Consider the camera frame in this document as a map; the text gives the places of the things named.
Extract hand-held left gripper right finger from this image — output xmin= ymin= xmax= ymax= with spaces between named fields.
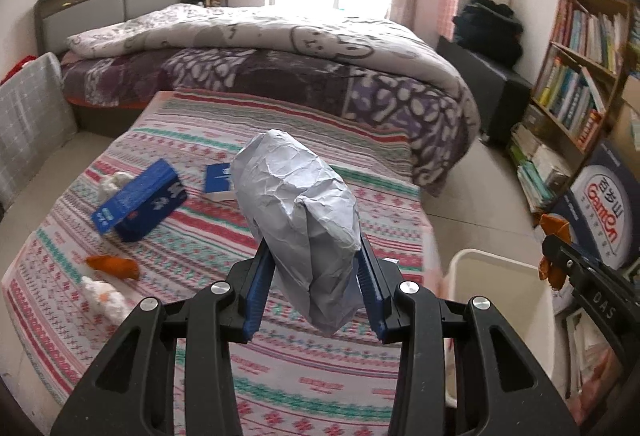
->
xmin=356 ymin=236 xmax=581 ymax=436

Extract pile of loose papers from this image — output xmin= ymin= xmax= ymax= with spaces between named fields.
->
xmin=565 ymin=306 xmax=626 ymax=399

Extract blue booklet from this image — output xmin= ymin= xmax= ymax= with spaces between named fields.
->
xmin=204 ymin=163 xmax=238 ymax=203

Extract blue printed water carton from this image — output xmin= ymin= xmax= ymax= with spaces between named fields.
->
xmin=550 ymin=136 xmax=640 ymax=272

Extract stack of floor books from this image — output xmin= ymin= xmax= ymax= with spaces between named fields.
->
xmin=507 ymin=106 xmax=573 ymax=212

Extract brown cardboard box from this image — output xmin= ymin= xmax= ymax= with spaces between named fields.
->
xmin=607 ymin=74 xmax=640 ymax=167

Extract grey checked cloth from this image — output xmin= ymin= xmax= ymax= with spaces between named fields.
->
xmin=0 ymin=52 xmax=78 ymax=212

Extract black storage bench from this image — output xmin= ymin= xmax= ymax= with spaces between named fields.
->
xmin=436 ymin=36 xmax=533 ymax=147

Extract striped patterned tablecloth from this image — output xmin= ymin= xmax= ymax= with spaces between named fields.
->
xmin=0 ymin=90 xmax=441 ymax=436

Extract grey paper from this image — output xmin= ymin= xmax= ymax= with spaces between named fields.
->
xmin=230 ymin=129 xmax=362 ymax=337

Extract rows of shelf books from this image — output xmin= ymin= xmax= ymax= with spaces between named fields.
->
xmin=537 ymin=0 xmax=640 ymax=147

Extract wooden bookshelf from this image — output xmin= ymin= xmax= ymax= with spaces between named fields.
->
xmin=530 ymin=0 xmax=640 ymax=152

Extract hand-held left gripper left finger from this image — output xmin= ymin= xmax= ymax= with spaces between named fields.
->
xmin=50 ymin=241 xmax=275 ymax=436

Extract blue cardboard box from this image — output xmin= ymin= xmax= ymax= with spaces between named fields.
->
xmin=91 ymin=159 xmax=188 ymax=243

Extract bed with purple patterned sheet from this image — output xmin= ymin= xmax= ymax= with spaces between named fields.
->
xmin=34 ymin=0 xmax=481 ymax=197

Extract orange paper scrap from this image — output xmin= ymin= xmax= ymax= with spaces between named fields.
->
xmin=86 ymin=255 xmax=141 ymax=281

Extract red cloth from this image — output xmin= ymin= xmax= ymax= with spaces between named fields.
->
xmin=0 ymin=55 xmax=36 ymax=84

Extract white cartoon print quilt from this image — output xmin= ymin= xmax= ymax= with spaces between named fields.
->
xmin=67 ymin=4 xmax=473 ymax=117

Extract grey padded headboard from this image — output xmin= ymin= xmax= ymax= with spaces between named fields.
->
xmin=34 ymin=0 xmax=183 ymax=57

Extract pile of dark clothes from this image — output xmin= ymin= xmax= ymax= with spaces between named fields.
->
xmin=452 ymin=0 xmax=523 ymax=67

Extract white plastic bin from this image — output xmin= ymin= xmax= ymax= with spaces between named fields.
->
xmin=442 ymin=249 xmax=558 ymax=409

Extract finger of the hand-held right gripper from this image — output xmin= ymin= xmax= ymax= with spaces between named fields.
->
xmin=541 ymin=233 xmax=583 ymax=289

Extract white tissue with orange mark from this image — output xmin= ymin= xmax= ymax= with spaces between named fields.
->
xmin=81 ymin=276 xmax=132 ymax=324

